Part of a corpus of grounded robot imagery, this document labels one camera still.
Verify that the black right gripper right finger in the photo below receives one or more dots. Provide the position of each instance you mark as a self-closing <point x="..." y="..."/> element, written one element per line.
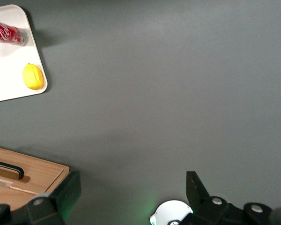
<point x="196" y="189"/>

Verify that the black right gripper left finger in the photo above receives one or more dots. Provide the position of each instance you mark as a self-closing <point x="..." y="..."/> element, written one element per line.
<point x="68" y="187"/>

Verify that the wooden drawer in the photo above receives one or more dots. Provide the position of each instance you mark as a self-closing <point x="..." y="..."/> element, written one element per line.
<point x="7" y="195"/>
<point x="41" y="167"/>

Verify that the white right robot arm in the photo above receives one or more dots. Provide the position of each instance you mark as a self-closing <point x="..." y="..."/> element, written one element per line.
<point x="169" y="211"/>

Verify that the oak wooden cabinet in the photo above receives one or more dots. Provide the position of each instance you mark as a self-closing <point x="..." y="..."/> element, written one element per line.
<point x="66" y="174"/>

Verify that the yellow lemon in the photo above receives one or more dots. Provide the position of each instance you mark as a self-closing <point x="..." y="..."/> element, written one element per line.
<point x="32" y="77"/>

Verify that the cream plastic tray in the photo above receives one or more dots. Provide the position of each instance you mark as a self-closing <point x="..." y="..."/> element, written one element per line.
<point x="11" y="65"/>

